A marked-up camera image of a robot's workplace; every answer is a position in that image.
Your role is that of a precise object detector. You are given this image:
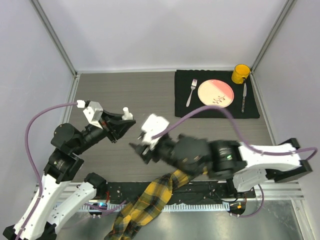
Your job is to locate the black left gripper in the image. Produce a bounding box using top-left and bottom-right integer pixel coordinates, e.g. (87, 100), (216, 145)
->
(73, 109), (137, 154)

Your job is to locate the clear nail polish bottle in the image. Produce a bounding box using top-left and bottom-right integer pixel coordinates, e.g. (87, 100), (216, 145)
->
(121, 112), (134, 121)

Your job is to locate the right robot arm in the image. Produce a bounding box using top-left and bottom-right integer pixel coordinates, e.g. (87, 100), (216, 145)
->
(129, 134), (313, 198)

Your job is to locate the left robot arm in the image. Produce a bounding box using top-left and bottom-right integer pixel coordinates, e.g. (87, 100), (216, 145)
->
(3, 107), (136, 240)

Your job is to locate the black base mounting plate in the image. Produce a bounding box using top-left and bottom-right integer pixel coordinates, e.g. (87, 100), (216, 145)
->
(101, 181), (257, 206)

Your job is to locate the yellow plaid shirt sleeve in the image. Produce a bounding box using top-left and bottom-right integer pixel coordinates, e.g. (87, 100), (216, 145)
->
(104, 170), (196, 240)

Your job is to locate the black cloth placemat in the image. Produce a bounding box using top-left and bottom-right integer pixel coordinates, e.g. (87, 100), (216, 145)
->
(174, 69), (261, 119)

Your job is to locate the silver fork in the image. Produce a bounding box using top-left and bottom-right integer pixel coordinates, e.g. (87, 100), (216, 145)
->
(185, 78), (198, 108)

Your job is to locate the pink and cream plate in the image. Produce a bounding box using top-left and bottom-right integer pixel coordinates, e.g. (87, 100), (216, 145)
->
(197, 79), (235, 108)

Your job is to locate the yellow mug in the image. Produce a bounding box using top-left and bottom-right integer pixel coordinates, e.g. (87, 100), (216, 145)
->
(231, 64), (251, 84)

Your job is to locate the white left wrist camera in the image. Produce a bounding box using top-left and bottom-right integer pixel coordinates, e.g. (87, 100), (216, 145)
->
(76, 100), (104, 129)

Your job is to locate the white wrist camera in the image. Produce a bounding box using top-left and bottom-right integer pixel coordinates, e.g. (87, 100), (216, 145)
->
(76, 100), (104, 129)
(139, 113), (170, 150)

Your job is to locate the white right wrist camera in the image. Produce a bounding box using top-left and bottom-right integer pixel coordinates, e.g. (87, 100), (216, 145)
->
(139, 113), (170, 150)

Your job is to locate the white slotted cable duct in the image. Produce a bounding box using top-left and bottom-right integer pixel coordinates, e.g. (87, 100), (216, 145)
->
(79, 202), (231, 213)

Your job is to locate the knife with mottled handle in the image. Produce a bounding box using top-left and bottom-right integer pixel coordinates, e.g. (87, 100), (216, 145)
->
(241, 81), (247, 113)

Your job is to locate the aluminium frame rail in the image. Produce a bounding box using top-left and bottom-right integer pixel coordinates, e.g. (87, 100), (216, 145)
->
(31, 180), (306, 202)

